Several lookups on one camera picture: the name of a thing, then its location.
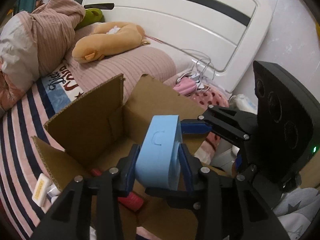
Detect light blue square device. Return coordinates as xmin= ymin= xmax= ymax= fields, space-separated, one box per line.
xmin=135 ymin=115 xmax=183 ymax=190

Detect white case yellow label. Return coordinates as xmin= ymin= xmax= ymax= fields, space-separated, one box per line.
xmin=31 ymin=173 xmax=52 ymax=207

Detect brown cardboard box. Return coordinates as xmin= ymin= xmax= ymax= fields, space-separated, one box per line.
xmin=31 ymin=74 xmax=222 ymax=239

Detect small white dropper bottle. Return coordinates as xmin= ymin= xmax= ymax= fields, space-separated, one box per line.
xmin=47 ymin=184 xmax=61 ymax=199

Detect pink polka dot cloth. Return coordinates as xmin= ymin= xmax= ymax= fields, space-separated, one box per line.
xmin=189 ymin=87 xmax=229 ymax=165

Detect red pink bottle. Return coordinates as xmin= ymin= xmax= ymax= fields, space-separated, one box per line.
xmin=89 ymin=167 xmax=144 ymax=213

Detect pink pouch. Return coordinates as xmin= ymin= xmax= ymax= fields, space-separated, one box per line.
xmin=173 ymin=77 xmax=197 ymax=96

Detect grey star patterned cloth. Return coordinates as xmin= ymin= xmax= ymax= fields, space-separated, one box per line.
xmin=273 ymin=187 xmax=319 ymax=239

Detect pink ribbed pillow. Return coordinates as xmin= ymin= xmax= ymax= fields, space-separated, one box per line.
xmin=66 ymin=23 xmax=198 ymax=103

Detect striped plush blanket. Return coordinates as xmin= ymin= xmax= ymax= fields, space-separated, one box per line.
xmin=1 ymin=64 xmax=83 ymax=239

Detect white bed headboard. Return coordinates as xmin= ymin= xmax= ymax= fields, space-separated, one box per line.
xmin=77 ymin=0 xmax=272 ymax=92

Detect tan plush toy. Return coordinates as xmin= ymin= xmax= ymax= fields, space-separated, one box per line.
xmin=72 ymin=22 xmax=150 ymax=63

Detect green plush toy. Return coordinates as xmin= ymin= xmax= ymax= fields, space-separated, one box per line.
xmin=75 ymin=8 xmax=103 ymax=30

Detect rolled pink grey duvet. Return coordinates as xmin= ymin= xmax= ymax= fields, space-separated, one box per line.
xmin=1 ymin=0 xmax=86 ymax=115

